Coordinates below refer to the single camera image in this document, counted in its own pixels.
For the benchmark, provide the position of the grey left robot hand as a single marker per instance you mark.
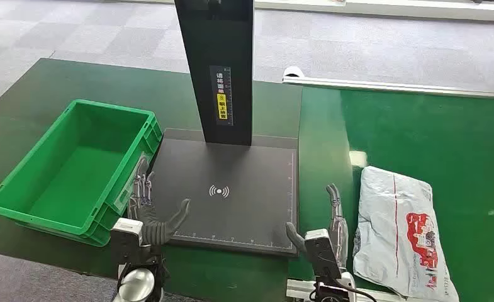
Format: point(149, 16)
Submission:
point(157, 231)

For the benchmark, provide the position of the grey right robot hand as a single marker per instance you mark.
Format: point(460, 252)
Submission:
point(341, 237)

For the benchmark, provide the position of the grey red-printed mailer package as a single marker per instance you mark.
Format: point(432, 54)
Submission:
point(392, 233)

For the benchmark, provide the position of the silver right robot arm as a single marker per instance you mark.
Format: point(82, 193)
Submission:
point(334, 291)

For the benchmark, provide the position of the white conveyor roller cap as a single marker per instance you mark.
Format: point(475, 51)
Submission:
point(293, 71)

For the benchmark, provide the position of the green plastic crate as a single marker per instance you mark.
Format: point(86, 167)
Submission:
point(75, 183)

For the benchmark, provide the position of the black yellow column label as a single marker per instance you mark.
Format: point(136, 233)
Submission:
point(221, 96)

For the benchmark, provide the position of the black scanner column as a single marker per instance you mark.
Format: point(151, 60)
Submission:
point(219, 37)

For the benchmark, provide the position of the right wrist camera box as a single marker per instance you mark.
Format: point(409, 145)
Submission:
point(321, 254)

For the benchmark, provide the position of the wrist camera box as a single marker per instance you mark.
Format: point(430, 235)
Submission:
point(321, 254)
point(125, 239)

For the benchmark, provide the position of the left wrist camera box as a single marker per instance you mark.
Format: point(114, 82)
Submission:
point(125, 239)

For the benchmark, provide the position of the black scanner base plate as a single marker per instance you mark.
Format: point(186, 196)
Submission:
point(238, 166)

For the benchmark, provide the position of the aluminium conveyor side rail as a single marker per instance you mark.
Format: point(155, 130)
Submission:
point(396, 86)

